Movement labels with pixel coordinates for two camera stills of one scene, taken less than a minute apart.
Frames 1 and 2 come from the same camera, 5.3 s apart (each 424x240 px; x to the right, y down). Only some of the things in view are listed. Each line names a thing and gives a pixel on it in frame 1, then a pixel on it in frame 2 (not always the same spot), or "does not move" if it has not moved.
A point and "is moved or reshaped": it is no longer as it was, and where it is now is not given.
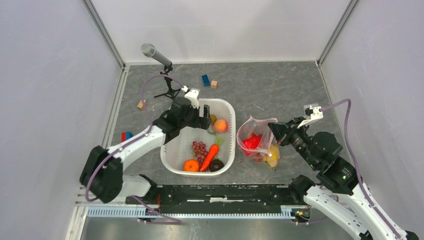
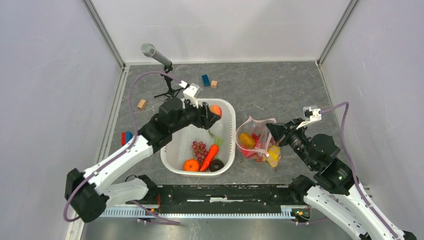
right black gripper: x=282 y=130 does not move
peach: x=220 y=126 -> x=216 y=109
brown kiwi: x=213 y=118 is moved or reshaped
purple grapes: x=200 y=151 does not move
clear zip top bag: x=257 y=142 does not move
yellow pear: x=272 y=158 does not move
